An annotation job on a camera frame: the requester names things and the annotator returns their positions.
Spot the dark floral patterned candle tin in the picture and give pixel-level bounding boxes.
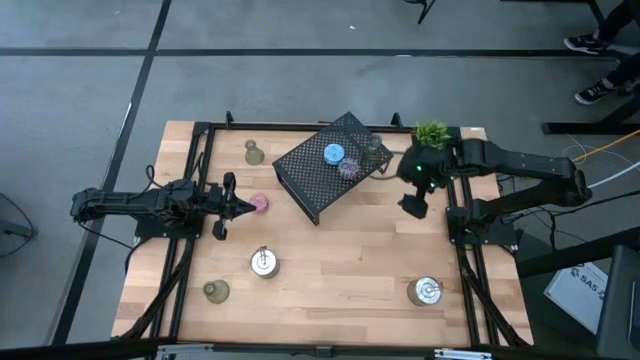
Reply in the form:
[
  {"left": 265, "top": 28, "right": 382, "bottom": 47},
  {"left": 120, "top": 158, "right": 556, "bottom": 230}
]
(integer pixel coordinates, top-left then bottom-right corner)
[{"left": 338, "top": 157, "right": 362, "bottom": 181}]

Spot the black chair leg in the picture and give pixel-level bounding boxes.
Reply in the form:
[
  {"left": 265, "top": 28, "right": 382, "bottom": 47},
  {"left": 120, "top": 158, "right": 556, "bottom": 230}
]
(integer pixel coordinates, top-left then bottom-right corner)
[{"left": 403, "top": 0, "right": 437, "bottom": 25}]

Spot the green plant in white pot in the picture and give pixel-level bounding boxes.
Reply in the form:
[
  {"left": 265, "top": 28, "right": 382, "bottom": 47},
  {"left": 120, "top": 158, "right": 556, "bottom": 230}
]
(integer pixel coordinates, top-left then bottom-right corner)
[{"left": 414, "top": 118, "right": 451, "bottom": 151}]

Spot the black desk base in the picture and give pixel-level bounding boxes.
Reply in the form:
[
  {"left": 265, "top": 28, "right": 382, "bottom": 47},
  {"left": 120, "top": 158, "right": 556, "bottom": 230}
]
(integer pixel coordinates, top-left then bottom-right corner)
[{"left": 542, "top": 94, "right": 640, "bottom": 135}]

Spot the black aluminium table frame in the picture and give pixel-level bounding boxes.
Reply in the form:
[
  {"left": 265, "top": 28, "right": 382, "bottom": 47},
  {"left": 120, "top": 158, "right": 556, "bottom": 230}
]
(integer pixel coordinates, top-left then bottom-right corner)
[{"left": 112, "top": 110, "right": 535, "bottom": 351}]

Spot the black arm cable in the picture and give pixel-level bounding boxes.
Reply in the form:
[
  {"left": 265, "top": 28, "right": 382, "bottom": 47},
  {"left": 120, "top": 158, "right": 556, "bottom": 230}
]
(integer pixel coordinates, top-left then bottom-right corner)
[{"left": 143, "top": 163, "right": 174, "bottom": 194}]

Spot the black slanted desk leg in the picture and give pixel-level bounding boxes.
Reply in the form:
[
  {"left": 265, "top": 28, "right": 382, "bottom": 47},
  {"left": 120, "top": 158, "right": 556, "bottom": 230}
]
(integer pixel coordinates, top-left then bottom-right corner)
[{"left": 516, "top": 225, "right": 640, "bottom": 280}]

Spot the yellow extension cable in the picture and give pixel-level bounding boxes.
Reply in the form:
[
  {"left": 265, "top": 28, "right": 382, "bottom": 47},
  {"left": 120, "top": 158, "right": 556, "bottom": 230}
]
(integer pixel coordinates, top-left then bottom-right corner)
[{"left": 572, "top": 128, "right": 640, "bottom": 164}]

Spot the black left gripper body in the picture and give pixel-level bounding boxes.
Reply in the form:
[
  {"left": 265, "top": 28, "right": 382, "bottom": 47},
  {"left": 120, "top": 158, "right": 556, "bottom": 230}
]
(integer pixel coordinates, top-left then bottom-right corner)
[{"left": 202, "top": 171, "right": 237, "bottom": 241}]

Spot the person's shoe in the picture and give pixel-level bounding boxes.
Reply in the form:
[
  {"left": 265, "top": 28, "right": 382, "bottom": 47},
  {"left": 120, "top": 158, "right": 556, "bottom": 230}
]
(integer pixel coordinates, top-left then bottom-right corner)
[
  {"left": 563, "top": 32, "right": 610, "bottom": 56},
  {"left": 573, "top": 79, "right": 617, "bottom": 106}
]

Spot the white cardboard box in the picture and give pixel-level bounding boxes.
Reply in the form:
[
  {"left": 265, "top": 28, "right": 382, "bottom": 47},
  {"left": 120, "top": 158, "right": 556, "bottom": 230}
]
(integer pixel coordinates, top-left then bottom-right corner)
[{"left": 543, "top": 262, "right": 610, "bottom": 335}]

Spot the person's leg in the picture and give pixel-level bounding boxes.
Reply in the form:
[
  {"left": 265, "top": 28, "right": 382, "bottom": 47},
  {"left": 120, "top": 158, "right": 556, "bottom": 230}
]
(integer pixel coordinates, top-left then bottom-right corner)
[
  {"left": 597, "top": 0, "right": 640, "bottom": 41},
  {"left": 602, "top": 52, "right": 640, "bottom": 90}
]

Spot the silver candle can orange tag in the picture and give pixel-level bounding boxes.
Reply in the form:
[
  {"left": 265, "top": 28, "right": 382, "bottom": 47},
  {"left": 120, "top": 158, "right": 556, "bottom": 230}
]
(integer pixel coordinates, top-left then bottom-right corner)
[
  {"left": 249, "top": 245, "right": 281, "bottom": 280},
  {"left": 406, "top": 276, "right": 444, "bottom": 307}
]

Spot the blue patterned candle tin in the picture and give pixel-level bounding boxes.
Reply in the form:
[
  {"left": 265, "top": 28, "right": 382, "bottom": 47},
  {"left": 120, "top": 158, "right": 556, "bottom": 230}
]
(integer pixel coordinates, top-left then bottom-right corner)
[{"left": 323, "top": 143, "right": 346, "bottom": 166}]

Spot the office chair base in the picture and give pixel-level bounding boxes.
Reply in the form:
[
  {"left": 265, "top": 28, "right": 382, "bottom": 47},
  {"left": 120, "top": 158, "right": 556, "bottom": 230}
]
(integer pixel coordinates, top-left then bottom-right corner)
[{"left": 0, "top": 192, "right": 37, "bottom": 259}]

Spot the black crossbeam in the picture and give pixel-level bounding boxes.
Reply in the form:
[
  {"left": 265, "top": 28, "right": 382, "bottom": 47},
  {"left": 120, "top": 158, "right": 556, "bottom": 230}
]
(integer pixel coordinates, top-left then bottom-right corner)
[{"left": 0, "top": 337, "right": 640, "bottom": 360}]

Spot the black equipment case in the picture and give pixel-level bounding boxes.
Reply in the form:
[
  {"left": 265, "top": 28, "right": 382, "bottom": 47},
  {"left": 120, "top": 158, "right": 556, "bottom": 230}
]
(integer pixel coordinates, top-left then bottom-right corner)
[{"left": 594, "top": 244, "right": 640, "bottom": 360}]

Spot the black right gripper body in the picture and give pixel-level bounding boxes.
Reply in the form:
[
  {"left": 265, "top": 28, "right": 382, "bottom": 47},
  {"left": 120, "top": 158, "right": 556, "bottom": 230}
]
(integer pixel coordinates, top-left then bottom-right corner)
[{"left": 397, "top": 144, "right": 455, "bottom": 220}]

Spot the black perforated metal shelf riser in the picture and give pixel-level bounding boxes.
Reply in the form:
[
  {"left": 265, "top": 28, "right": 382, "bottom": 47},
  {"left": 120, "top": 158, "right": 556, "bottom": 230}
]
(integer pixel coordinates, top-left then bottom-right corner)
[{"left": 272, "top": 111, "right": 395, "bottom": 227}]

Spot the white cable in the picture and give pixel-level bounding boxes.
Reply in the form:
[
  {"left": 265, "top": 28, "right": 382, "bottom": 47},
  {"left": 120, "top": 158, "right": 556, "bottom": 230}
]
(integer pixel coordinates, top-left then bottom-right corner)
[{"left": 587, "top": 160, "right": 640, "bottom": 190}]

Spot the ribbed glass candlestick holder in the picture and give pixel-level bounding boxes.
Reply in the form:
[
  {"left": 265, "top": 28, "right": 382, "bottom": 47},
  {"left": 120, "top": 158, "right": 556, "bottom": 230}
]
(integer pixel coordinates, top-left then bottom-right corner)
[
  {"left": 202, "top": 278, "right": 231, "bottom": 305},
  {"left": 363, "top": 132, "right": 384, "bottom": 161},
  {"left": 243, "top": 139, "right": 266, "bottom": 167}
]

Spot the silver metal bracket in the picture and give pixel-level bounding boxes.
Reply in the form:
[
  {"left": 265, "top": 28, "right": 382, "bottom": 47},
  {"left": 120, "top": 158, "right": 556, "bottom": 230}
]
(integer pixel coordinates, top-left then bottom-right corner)
[
  {"left": 432, "top": 347, "right": 495, "bottom": 360},
  {"left": 154, "top": 342, "right": 215, "bottom": 360}
]

